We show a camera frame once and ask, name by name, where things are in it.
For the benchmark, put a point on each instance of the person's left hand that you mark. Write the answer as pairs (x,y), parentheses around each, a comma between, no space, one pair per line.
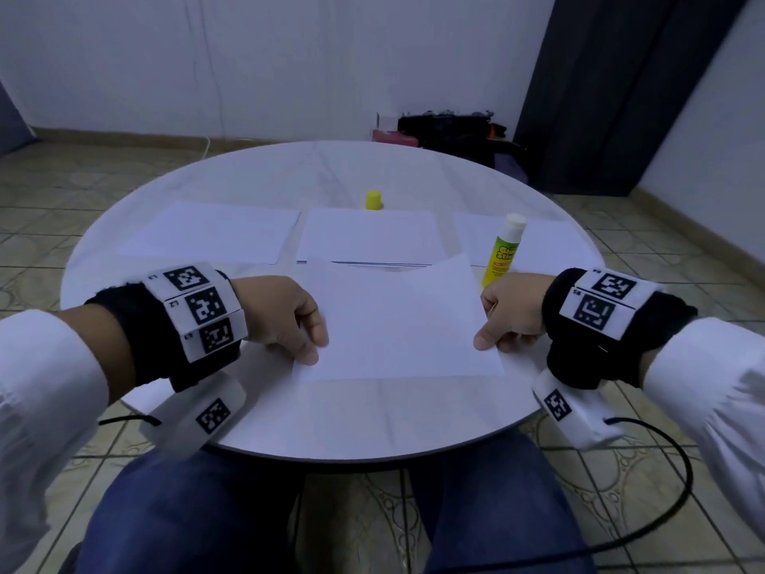
(277,314)

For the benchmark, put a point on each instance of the person's right hand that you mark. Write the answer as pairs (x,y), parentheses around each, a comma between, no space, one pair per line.
(516,307)

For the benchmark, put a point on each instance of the yellow glue stick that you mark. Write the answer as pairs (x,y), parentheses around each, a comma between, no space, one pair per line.
(503,248)

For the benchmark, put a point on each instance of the white paper stack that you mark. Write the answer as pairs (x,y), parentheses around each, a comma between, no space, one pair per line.
(550,239)
(209,233)

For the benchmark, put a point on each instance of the single white paper sheet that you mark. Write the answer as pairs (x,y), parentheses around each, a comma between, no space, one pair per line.
(371,235)
(395,323)

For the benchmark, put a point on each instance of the yellow glue stick cap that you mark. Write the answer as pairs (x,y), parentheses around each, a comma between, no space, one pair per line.
(374,199)

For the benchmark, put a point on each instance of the person's right forearm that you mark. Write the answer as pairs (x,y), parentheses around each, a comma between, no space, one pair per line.
(711,412)

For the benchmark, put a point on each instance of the person's left forearm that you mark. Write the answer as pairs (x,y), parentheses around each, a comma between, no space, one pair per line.
(48,412)

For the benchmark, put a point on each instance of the person's legs in blue jeans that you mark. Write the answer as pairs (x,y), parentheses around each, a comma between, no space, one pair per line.
(191,514)

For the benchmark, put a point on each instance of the black right wristband with markers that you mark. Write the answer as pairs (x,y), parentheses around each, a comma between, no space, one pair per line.
(610,326)

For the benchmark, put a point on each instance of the black wristband with markers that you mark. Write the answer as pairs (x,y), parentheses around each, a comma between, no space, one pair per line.
(610,326)
(173,323)

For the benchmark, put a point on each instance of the black left wristband with markers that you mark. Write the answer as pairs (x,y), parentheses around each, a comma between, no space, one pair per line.
(173,323)

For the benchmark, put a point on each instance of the blue suitcase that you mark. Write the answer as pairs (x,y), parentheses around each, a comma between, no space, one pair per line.
(512,167)

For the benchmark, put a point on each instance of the black bag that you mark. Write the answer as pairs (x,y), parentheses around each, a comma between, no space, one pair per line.
(452,131)

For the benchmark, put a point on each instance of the pink box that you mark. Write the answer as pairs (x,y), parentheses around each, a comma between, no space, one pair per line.
(395,136)

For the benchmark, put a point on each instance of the black wardrobe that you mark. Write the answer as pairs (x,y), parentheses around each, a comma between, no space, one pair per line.
(622,83)

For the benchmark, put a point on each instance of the grey door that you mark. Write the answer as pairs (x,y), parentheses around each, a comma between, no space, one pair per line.
(12,119)

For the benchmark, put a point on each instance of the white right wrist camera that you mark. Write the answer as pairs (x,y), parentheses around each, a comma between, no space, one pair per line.
(574,406)

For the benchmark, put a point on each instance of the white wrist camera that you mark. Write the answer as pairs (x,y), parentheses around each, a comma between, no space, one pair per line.
(197,412)
(574,406)

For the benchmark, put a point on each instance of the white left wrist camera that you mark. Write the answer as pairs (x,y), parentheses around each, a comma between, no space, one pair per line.
(197,412)

